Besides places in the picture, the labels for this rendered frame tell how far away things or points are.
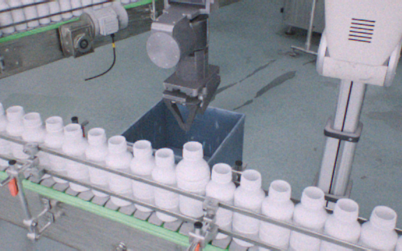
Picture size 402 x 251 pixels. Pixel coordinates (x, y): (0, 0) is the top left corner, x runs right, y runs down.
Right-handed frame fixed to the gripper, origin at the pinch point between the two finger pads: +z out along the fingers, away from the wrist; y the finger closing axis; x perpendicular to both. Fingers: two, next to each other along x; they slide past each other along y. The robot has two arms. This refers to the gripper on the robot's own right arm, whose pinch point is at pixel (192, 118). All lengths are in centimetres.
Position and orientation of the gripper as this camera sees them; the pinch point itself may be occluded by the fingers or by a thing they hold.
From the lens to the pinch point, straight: 80.1
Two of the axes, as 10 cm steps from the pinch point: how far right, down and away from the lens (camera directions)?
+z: 0.0, 8.5, 5.3
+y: -4.2, 4.8, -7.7
